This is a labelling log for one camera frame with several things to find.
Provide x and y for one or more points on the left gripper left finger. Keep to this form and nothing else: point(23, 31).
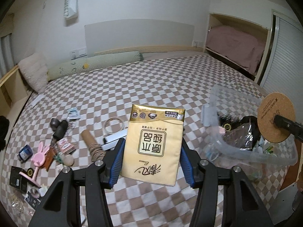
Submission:
point(113, 164)

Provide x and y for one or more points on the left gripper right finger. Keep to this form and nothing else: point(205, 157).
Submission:
point(189, 160)

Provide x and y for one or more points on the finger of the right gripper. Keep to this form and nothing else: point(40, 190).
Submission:
point(293, 127)

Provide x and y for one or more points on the round cork coaster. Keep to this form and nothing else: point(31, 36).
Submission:
point(274, 106)

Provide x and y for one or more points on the yellow tissue pack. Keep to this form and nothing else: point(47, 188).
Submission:
point(153, 144)

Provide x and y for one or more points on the cardboard tube with twine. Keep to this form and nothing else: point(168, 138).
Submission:
point(94, 148)

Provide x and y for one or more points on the beige stone egg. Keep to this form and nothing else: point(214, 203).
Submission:
point(68, 160)

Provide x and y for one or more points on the clear plastic storage bin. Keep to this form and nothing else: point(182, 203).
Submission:
point(233, 137)

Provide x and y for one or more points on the pink playing card box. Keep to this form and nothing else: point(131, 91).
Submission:
point(65, 146)

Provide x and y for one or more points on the white slatted closet door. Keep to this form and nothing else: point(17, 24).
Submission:
point(284, 70)

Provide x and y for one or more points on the black cylinder cap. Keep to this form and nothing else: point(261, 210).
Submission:
point(60, 130)

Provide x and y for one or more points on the brown leather piece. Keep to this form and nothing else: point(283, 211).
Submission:
point(50, 155)

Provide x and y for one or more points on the dark grey egg object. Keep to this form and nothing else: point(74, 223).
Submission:
point(54, 123)

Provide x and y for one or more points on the pink bunny stand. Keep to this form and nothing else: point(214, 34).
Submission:
point(38, 160)

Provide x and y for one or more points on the black gold round tin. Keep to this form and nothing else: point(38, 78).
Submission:
point(30, 172)

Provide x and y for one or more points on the blue supplement bottle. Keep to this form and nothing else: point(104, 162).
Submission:
point(24, 154)

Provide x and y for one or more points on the pink blanket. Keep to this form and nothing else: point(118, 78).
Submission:
point(240, 47)

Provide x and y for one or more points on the black product box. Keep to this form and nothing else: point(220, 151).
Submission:
point(16, 180)

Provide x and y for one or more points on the white paper slip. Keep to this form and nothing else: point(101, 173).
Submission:
point(37, 100)

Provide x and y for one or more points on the green bolster pillow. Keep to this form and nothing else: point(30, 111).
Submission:
point(93, 63)

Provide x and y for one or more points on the wooden side shelf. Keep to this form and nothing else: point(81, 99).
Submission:
point(14, 95)

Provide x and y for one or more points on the fluffy white pillow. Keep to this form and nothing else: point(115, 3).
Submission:
point(34, 70)

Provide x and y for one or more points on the grey headboard panel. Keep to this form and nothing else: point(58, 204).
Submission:
point(127, 33)

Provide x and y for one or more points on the white hanging bag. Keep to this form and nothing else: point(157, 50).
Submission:
point(70, 9)

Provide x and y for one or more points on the clear ring bangle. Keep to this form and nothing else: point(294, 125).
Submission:
point(113, 125)

